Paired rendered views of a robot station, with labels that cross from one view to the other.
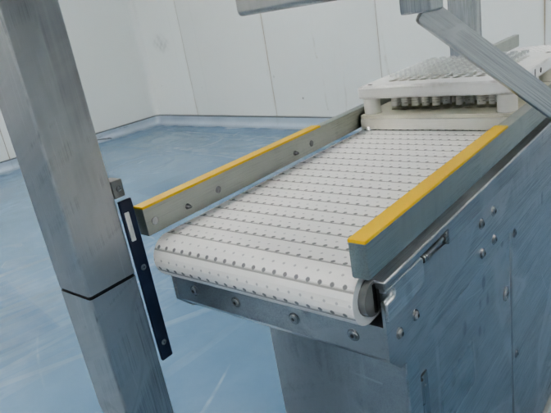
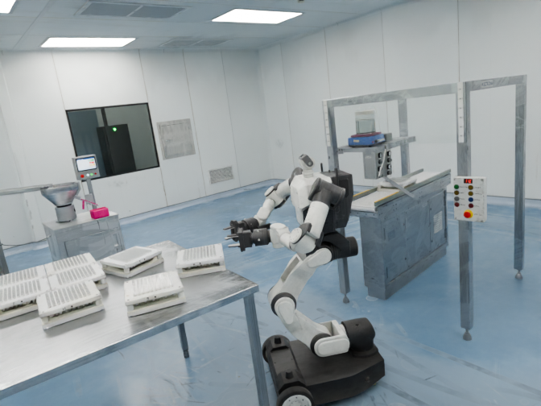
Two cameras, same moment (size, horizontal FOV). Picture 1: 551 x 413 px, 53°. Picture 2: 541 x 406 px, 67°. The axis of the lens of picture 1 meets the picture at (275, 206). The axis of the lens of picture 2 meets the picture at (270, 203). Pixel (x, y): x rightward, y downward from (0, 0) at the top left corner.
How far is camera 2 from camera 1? 269 cm
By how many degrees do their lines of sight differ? 9
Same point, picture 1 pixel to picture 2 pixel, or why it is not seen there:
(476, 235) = (392, 206)
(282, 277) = (365, 207)
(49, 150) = not seen: hidden behind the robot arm
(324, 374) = (368, 229)
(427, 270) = (383, 208)
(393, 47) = (396, 156)
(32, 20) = not seen: hidden behind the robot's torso
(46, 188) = not seen: hidden behind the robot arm
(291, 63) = (347, 159)
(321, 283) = (370, 207)
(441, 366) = (387, 229)
